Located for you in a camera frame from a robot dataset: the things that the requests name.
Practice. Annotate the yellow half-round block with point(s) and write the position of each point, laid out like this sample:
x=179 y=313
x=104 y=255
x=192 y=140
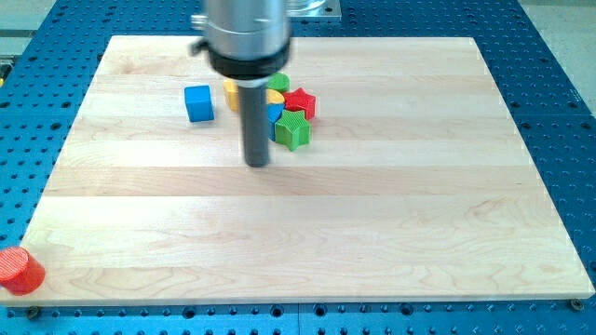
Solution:
x=274 y=97

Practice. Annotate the red star block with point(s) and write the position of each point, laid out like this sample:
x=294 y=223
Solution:
x=300 y=100

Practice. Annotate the red cylinder block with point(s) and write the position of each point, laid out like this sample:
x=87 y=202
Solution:
x=21 y=272

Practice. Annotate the board clamp screw right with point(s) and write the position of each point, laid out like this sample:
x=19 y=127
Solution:
x=576 y=305

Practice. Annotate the board clamp screw left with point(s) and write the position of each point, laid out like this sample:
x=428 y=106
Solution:
x=32 y=312

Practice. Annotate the green star block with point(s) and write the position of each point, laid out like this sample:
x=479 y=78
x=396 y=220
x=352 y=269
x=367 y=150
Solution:
x=292 y=129

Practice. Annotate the green round block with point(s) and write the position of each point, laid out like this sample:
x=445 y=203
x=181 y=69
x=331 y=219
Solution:
x=279 y=82

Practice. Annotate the board clamp screw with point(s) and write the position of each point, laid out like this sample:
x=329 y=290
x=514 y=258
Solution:
x=576 y=305
x=32 y=312

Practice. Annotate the blue cube block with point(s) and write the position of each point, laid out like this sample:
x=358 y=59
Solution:
x=198 y=103

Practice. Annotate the wooden board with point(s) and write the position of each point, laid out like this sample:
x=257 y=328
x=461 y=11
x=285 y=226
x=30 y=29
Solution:
x=416 y=186

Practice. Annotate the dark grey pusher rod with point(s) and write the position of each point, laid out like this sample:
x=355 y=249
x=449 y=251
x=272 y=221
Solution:
x=254 y=124

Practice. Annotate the clear acrylic robot base plate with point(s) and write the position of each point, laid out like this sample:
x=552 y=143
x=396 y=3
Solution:
x=314 y=10

